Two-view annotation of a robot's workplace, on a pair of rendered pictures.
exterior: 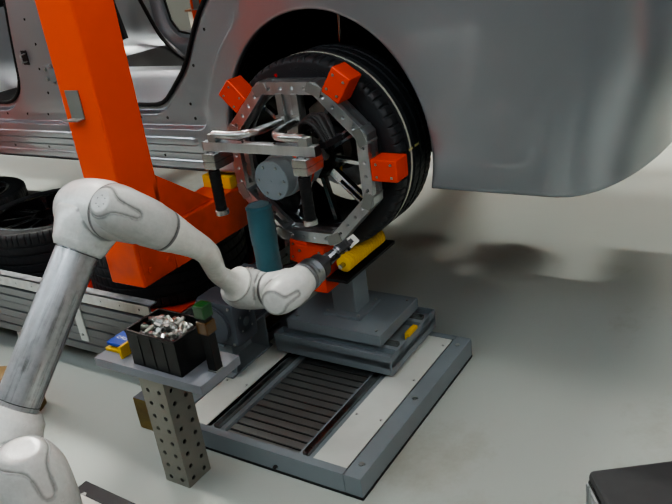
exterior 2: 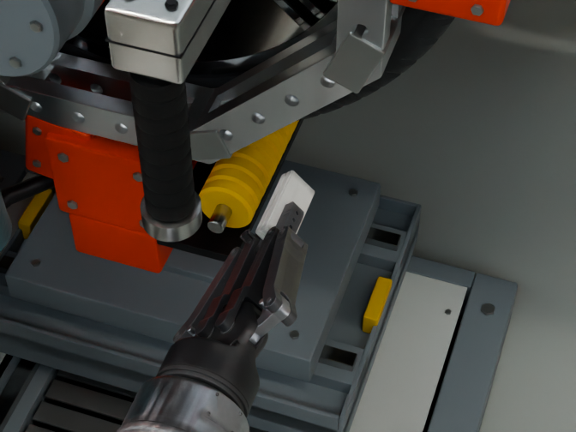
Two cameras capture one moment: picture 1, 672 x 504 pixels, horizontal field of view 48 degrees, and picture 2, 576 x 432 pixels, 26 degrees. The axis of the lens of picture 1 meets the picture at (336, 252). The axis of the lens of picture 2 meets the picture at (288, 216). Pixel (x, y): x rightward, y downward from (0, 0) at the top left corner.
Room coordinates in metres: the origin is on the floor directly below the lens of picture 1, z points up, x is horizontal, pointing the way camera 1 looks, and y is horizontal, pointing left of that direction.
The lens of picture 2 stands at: (1.47, 0.14, 1.44)
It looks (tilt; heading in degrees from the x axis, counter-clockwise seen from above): 49 degrees down; 344
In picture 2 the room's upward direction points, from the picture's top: straight up
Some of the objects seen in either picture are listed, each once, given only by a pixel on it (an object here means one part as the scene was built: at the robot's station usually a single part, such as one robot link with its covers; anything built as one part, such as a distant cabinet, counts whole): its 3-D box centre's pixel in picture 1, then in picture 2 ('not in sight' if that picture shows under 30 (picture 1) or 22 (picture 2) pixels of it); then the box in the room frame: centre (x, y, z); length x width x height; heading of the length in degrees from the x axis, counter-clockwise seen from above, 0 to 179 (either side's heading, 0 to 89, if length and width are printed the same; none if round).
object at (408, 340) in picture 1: (355, 329); (202, 273); (2.50, -0.03, 0.13); 0.50 x 0.36 x 0.10; 55
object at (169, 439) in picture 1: (174, 420); not in sight; (1.95, 0.57, 0.21); 0.10 x 0.10 x 0.42; 55
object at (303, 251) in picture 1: (324, 259); (139, 158); (2.39, 0.04, 0.48); 0.16 x 0.12 x 0.17; 145
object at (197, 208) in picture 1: (199, 194); not in sight; (2.67, 0.47, 0.69); 0.52 x 0.17 x 0.35; 145
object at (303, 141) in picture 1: (298, 119); not in sight; (2.20, 0.06, 1.03); 0.19 x 0.18 x 0.11; 145
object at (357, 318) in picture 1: (349, 284); (194, 176); (2.50, -0.03, 0.32); 0.40 x 0.30 x 0.28; 55
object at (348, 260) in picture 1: (361, 249); (265, 126); (2.37, -0.09, 0.51); 0.29 x 0.06 x 0.06; 145
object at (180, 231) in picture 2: (307, 199); (164, 144); (2.07, 0.06, 0.83); 0.04 x 0.04 x 0.16
